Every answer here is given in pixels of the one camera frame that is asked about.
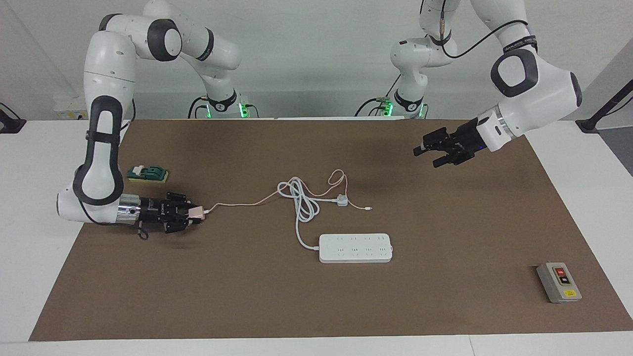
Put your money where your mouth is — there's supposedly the black stand foot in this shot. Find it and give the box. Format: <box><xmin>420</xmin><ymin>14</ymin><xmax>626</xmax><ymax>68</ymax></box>
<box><xmin>0</xmin><ymin>102</ymin><xmax>26</xmax><ymax>134</ymax></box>
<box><xmin>576</xmin><ymin>79</ymin><xmax>633</xmax><ymax>134</ymax></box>

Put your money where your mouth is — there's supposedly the green knife switch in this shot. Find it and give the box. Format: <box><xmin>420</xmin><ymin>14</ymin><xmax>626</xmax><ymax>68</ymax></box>
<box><xmin>127</xmin><ymin>165</ymin><xmax>169</xmax><ymax>184</ymax></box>

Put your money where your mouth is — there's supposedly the white power strip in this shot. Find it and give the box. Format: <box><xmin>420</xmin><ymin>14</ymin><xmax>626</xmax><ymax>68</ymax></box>
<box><xmin>318</xmin><ymin>233</ymin><xmax>394</xmax><ymax>264</ymax></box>

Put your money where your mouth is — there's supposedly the brown table mat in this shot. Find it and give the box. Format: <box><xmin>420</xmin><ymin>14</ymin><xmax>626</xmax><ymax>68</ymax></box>
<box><xmin>29</xmin><ymin>119</ymin><xmax>633</xmax><ymax>342</ymax></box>

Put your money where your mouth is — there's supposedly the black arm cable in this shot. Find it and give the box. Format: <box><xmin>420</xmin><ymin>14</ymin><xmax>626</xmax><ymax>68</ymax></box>
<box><xmin>74</xmin><ymin>99</ymin><xmax>149</xmax><ymax>241</ymax></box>
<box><xmin>420</xmin><ymin>0</ymin><xmax>537</xmax><ymax>59</ymax></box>

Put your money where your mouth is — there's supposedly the grey push-button switch box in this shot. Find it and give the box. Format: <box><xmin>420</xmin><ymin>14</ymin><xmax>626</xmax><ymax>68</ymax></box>
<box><xmin>536</xmin><ymin>262</ymin><xmax>583</xmax><ymax>304</ymax></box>

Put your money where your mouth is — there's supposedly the pink charging cable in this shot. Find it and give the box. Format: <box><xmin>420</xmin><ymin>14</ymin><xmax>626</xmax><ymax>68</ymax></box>
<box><xmin>205</xmin><ymin>170</ymin><xmax>372</xmax><ymax>213</ymax></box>

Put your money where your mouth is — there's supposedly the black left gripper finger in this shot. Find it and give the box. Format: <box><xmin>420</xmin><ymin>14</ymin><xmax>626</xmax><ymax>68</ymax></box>
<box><xmin>433</xmin><ymin>151</ymin><xmax>461</xmax><ymax>169</ymax></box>
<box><xmin>414</xmin><ymin>128</ymin><xmax>452</xmax><ymax>157</ymax></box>

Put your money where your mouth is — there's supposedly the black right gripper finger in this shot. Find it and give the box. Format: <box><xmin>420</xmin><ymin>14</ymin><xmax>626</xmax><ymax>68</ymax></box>
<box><xmin>166</xmin><ymin>216</ymin><xmax>202</xmax><ymax>234</ymax></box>
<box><xmin>167</xmin><ymin>192</ymin><xmax>202</xmax><ymax>211</ymax></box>

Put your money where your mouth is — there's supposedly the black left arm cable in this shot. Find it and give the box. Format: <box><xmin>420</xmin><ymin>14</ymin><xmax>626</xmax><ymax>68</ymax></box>
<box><xmin>420</xmin><ymin>0</ymin><xmax>537</xmax><ymax>59</ymax></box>

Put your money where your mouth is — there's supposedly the white power strip cord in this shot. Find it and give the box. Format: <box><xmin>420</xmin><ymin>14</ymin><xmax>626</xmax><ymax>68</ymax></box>
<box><xmin>277</xmin><ymin>177</ymin><xmax>342</xmax><ymax>250</ymax></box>

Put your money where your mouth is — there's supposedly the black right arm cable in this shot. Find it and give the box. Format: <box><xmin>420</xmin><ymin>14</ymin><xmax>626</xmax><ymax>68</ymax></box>
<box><xmin>74</xmin><ymin>99</ymin><xmax>149</xmax><ymax>241</ymax></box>

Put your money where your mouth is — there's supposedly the black base cable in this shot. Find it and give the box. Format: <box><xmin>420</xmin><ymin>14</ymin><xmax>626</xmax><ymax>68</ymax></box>
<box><xmin>188</xmin><ymin>96</ymin><xmax>211</xmax><ymax>119</ymax></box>
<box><xmin>355</xmin><ymin>89</ymin><xmax>401</xmax><ymax>118</ymax></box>

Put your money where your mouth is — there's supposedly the white wall socket box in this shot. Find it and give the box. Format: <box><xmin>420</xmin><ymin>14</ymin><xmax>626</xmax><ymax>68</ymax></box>
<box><xmin>54</xmin><ymin>96</ymin><xmax>90</xmax><ymax>121</ymax></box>

